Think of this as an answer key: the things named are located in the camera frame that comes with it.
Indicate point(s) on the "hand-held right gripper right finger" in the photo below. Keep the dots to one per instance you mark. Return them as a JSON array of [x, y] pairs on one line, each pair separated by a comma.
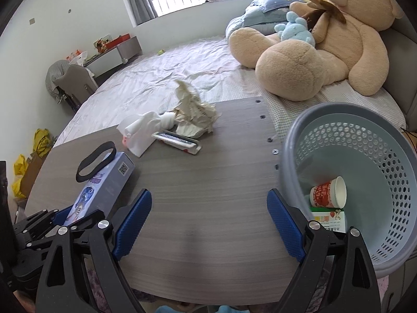
[[286, 225]]

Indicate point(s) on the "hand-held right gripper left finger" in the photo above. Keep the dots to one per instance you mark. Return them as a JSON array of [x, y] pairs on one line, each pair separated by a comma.
[[133, 226]]

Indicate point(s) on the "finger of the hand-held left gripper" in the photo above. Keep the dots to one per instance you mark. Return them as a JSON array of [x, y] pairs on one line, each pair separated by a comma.
[[62, 216], [88, 220]]

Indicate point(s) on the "green and white medicine box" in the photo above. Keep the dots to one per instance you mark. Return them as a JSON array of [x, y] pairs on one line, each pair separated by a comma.
[[327, 220]]

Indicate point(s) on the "lavender cartoon box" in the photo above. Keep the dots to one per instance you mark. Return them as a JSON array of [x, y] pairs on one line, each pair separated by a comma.
[[107, 182]]

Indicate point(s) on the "red and white paper cup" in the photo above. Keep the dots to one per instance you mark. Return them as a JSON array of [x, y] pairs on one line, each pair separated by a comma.
[[325, 195]]

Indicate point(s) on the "black elastic band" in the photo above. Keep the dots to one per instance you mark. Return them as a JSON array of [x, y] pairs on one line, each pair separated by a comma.
[[113, 153]]

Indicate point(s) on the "white toothpaste tube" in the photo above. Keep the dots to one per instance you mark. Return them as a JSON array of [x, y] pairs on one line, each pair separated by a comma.
[[176, 140]]

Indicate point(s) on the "white tissue pack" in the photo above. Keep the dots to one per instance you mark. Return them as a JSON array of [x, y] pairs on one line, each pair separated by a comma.
[[140, 130]]

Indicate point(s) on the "grey plastic basket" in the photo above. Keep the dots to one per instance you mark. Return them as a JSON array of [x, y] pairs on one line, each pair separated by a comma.
[[358, 156]]

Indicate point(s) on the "beige paper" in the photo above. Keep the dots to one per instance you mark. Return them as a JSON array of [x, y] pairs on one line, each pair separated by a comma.
[[195, 114]]

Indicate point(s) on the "cardboard box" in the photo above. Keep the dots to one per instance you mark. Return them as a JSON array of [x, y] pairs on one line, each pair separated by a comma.
[[32, 172]]

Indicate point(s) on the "yellow bag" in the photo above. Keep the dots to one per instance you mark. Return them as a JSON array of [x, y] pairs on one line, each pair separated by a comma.
[[19, 176], [42, 140]]

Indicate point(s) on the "blue slipper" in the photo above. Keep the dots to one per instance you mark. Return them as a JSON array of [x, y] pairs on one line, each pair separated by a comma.
[[229, 309], [164, 309]]

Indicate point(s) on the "grey chair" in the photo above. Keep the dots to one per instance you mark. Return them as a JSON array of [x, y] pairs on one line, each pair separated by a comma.
[[76, 81]]

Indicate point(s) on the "grey garment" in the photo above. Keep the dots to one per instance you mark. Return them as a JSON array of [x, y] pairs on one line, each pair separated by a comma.
[[53, 78]]

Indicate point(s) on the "bed with pale sheet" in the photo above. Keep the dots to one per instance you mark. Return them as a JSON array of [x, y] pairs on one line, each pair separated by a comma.
[[146, 71]]

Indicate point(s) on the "white plastic bag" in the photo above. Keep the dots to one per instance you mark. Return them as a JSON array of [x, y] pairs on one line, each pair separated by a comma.
[[78, 57]]

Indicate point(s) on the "grey desk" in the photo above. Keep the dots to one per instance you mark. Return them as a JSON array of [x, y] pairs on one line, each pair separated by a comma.
[[120, 53]]

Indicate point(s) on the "printed picture card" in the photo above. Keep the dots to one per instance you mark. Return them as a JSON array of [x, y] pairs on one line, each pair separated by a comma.
[[102, 44]]

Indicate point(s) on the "large beige teddy bear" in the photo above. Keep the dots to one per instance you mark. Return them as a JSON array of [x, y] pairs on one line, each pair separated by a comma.
[[325, 49]]

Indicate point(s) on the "red box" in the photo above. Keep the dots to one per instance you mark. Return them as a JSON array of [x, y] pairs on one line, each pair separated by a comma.
[[120, 39]]

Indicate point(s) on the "light blue plush toy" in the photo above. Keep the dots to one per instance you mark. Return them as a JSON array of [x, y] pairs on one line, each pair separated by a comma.
[[296, 29]]

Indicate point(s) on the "light blue duvet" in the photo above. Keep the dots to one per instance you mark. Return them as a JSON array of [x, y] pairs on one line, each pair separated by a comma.
[[247, 19]]

